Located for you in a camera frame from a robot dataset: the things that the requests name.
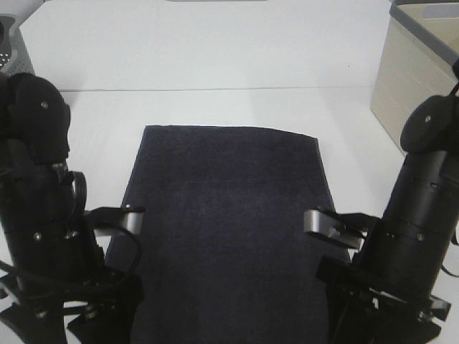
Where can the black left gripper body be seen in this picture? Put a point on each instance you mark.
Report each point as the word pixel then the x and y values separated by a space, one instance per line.
pixel 104 314

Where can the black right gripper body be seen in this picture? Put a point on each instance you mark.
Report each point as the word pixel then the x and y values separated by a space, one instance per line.
pixel 365 310

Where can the dark grey towel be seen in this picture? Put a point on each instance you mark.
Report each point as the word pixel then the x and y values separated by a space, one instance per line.
pixel 224 255

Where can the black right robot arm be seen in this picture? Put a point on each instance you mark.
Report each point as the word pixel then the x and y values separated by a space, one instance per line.
pixel 407 247

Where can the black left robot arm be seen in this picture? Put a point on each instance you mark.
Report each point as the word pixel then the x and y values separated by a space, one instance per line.
pixel 72 271

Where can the grey perforated basket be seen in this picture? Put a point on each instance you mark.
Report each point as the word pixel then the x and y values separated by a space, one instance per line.
pixel 15 58

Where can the beige storage bin grey rim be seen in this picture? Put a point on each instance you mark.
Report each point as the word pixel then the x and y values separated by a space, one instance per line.
pixel 415 98

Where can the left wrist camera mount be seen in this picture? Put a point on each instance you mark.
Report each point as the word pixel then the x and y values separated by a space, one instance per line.
pixel 110 221

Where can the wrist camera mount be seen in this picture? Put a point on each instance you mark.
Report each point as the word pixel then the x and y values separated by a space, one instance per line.
pixel 110 221
pixel 347 231

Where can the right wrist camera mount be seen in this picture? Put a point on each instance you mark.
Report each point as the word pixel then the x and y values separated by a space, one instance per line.
pixel 347 231

